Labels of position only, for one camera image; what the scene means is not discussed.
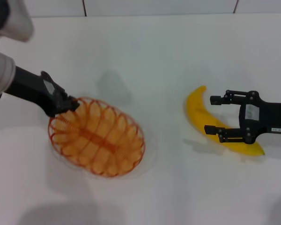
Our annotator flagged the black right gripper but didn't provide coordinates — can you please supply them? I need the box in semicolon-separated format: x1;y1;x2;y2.
204;90;281;145

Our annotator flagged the orange plastic wire basket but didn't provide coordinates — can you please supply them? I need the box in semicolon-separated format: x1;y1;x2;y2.
48;96;146;178

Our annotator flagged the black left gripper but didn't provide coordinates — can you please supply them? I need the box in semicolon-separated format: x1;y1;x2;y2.
4;66;81;118

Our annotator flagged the yellow banana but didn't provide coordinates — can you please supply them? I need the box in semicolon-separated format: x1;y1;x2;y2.
184;85;266;156

